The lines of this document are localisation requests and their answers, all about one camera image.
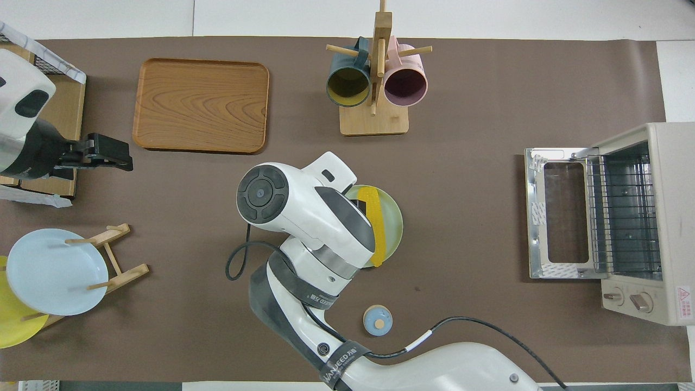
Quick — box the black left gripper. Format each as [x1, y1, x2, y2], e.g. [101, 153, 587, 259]
[53, 133, 134, 180]

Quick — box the yellow corn cob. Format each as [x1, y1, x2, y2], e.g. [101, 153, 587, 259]
[360, 186, 388, 268]

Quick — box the pale green plate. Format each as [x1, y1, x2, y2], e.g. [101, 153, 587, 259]
[344, 184, 404, 269]

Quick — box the toaster oven glass door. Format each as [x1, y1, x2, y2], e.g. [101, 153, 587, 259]
[523, 147, 610, 281]

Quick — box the beige toaster oven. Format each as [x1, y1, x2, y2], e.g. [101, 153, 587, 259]
[589, 122, 695, 327]

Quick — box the white plastic sheet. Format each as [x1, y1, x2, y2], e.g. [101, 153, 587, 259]
[0, 185, 73, 209]

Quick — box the wooden mug rack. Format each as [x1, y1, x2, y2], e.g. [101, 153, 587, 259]
[325, 0, 434, 137]

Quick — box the brown table mat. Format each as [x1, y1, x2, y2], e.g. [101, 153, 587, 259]
[0, 36, 693, 383]

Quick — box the wooden serving tray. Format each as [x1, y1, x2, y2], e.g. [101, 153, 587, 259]
[132, 58, 270, 155]

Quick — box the blue jar with cork knob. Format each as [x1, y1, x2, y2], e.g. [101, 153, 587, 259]
[362, 305, 394, 337]

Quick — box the dark teal mug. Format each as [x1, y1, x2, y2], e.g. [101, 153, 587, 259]
[326, 37, 373, 108]

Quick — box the wooden plate rack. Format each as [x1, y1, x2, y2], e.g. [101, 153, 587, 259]
[21, 223, 150, 329]

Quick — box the pink mug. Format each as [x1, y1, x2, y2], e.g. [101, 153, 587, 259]
[383, 36, 429, 108]

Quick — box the light blue plate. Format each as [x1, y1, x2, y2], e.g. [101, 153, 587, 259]
[5, 228, 109, 317]

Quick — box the yellow plate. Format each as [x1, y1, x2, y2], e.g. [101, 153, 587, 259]
[0, 255, 49, 349]

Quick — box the red warning sticker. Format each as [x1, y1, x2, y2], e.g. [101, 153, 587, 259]
[676, 286, 692, 321]

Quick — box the wire basket with cloth liner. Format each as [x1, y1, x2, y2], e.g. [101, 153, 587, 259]
[0, 22, 87, 85]

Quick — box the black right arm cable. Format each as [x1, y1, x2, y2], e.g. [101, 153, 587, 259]
[225, 222, 568, 391]

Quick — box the metal oven wire rack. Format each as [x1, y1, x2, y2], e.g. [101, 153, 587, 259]
[585, 154, 664, 274]

